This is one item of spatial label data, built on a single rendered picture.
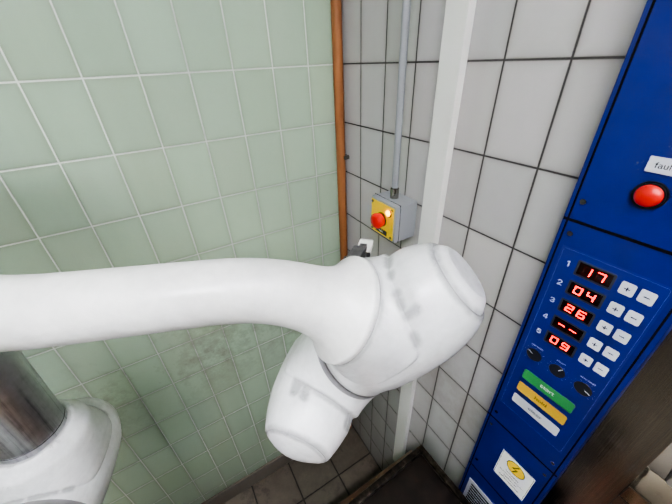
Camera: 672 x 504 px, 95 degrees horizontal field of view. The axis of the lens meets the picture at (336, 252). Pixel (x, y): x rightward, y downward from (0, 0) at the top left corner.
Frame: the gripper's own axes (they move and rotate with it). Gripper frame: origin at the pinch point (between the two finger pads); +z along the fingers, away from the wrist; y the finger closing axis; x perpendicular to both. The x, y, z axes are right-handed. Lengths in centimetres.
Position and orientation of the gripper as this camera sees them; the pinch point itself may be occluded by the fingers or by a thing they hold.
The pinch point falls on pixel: (363, 249)
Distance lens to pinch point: 66.7
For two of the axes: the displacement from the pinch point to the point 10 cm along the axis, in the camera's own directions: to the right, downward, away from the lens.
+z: 2.5, -5.2, 8.1
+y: 0.4, 8.5, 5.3
